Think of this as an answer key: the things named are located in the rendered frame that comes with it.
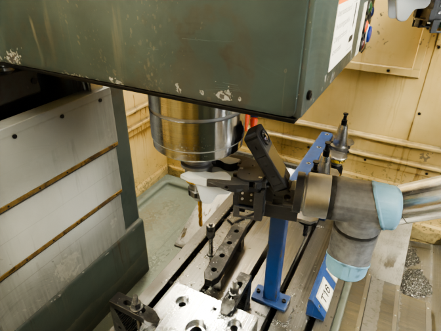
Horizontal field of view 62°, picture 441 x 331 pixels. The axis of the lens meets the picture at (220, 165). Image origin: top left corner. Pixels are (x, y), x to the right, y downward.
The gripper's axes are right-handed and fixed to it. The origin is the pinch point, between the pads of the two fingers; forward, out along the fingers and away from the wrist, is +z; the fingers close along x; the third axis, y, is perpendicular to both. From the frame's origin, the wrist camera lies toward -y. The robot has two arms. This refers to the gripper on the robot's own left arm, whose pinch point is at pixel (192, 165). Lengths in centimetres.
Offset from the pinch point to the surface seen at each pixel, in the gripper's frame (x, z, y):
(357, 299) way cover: 39, -43, 65
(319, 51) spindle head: -11.7, -19.5, -24.0
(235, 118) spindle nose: -3.3, -8.3, -11.4
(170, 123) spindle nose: -7.8, 0.4, -11.3
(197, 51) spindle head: -13.9, -6.0, -23.5
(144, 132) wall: 100, 62, 46
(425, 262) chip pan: 75, -72, 74
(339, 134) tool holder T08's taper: 52, -28, 13
